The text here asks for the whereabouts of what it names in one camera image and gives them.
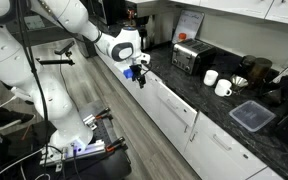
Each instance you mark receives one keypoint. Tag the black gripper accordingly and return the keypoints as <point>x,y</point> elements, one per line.
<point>139,70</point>

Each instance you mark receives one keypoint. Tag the white drawer with wooden interior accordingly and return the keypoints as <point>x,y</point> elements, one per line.
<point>184,111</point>

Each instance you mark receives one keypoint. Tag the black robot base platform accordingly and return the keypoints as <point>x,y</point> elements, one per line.
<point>114,166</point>

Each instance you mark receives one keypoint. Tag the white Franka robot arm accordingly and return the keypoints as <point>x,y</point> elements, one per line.
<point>4,56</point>

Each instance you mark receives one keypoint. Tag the white closed drawer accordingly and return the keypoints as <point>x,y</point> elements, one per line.
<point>204,128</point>

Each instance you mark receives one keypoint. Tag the steel coffee carafe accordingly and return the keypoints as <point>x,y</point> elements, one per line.
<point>145,40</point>

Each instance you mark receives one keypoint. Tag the steel four slot toaster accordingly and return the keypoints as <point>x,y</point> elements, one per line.
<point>192,55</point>

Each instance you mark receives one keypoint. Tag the white base cabinet door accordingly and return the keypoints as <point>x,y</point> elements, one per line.
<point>210,163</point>
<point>174,130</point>

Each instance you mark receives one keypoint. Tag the orange lid jar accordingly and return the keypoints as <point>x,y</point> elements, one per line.
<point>182,36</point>

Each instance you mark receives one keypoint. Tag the white ceramic mug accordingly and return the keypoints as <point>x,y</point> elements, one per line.
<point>222,88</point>
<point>210,78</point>

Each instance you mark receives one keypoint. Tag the black steel coffee machine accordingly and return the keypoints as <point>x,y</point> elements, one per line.
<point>139,13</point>

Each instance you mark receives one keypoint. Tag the handwritten whiteboard sign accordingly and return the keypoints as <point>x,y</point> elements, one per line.
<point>190,25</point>

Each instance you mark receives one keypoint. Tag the dark microwave appliance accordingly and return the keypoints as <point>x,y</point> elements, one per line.
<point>107,11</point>

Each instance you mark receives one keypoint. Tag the black stand base bar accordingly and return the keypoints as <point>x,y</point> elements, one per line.
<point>54,62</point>

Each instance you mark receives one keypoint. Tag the small metal coffee dripper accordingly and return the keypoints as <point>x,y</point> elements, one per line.
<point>239,82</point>

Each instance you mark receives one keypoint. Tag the dark brown short jar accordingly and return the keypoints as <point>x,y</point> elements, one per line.
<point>247,65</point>

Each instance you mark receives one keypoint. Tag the grey plastic container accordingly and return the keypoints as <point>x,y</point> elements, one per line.
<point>252,116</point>

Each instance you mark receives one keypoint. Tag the dark brown tall jar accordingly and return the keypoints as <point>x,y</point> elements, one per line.
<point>261,71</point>

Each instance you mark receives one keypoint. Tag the black cooking pot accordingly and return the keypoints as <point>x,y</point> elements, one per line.
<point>270,95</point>

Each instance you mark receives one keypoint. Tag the long dark utensil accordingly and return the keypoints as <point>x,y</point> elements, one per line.
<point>285,69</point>

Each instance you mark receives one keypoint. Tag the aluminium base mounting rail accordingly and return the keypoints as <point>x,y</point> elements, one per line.
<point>94,146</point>

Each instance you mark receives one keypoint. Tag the black angled stand bracket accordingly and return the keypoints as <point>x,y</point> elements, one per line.
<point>65,47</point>

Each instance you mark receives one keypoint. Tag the white wall cabinet row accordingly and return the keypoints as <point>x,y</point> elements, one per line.
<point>237,6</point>

